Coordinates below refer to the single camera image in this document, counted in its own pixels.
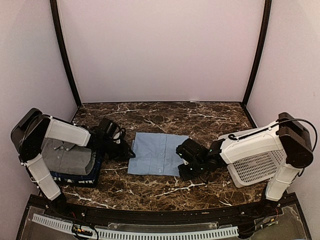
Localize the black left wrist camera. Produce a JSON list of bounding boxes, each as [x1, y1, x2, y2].
[[98, 118, 126, 144]]

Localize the folded black printed shirt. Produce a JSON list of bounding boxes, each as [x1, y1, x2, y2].
[[53, 176, 99, 188]]

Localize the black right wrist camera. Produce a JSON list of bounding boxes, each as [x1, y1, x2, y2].
[[176, 138, 209, 166]]

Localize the light blue long sleeve shirt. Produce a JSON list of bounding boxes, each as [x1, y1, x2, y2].
[[127, 132, 189, 177]]

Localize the white plastic mesh basket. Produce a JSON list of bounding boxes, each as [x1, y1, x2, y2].
[[218, 130, 287, 188]]

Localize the black front rail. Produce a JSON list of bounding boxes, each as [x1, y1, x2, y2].
[[26, 192, 300, 227]]

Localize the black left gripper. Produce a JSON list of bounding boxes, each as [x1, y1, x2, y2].
[[101, 137, 135, 162]]

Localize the black right frame post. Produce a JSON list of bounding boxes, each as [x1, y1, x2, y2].
[[241, 0, 272, 109]]

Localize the folded grey button shirt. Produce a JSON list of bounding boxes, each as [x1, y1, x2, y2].
[[41, 138, 95, 176]]

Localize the white slotted cable duct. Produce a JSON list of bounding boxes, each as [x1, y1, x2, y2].
[[31, 213, 239, 240]]

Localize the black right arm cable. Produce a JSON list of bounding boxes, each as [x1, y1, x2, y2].
[[277, 118, 316, 153]]

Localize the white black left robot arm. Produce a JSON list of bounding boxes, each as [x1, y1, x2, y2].
[[10, 108, 136, 218]]

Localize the black frame post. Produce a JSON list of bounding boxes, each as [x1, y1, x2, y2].
[[241, 0, 272, 109], [49, 0, 82, 108]]

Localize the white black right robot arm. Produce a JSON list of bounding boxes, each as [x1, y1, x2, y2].
[[176, 112, 317, 217]]

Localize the black left frame post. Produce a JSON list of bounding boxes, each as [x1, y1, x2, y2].
[[49, 0, 82, 108]]

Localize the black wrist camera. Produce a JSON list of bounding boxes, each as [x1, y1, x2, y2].
[[98, 118, 126, 144], [176, 138, 209, 166]]

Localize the folded navy plaid shirt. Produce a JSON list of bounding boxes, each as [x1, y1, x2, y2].
[[50, 151, 104, 180]]

